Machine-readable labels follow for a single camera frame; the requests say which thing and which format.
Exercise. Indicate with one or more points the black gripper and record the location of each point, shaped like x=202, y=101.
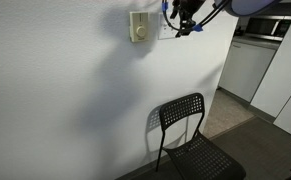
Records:
x=190, y=5

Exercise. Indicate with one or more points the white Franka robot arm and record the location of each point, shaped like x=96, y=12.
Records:
x=248, y=6

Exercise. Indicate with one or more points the grey kitchen countertop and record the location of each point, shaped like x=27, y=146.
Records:
x=256, y=42

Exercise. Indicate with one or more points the white base kitchen cabinet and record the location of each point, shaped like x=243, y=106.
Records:
x=246, y=70

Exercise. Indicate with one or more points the stainless steel microwave oven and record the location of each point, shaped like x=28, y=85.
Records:
x=268, y=26

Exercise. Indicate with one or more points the white tall cabinet panel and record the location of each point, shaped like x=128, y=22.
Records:
x=281, y=66

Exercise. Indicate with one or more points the black perforated metal chair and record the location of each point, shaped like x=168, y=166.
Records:
x=198, y=156

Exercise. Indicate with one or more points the white double switch plate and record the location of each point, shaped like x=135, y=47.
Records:
x=165, y=33

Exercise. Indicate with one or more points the beige wall thermostat dial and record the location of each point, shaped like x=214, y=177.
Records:
x=138, y=23

